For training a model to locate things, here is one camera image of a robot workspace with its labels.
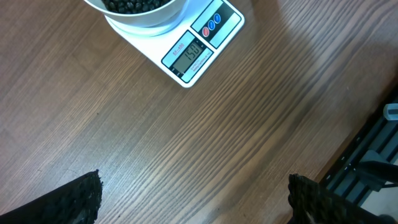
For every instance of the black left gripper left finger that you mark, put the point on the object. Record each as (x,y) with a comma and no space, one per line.
(75,202)

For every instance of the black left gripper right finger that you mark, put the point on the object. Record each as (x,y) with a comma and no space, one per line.
(312,203)

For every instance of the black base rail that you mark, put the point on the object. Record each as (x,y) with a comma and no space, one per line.
(369,162)

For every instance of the white digital kitchen scale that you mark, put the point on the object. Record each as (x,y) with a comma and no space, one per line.
(188,43)

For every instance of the white bowl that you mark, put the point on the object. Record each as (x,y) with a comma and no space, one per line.
(144,19)

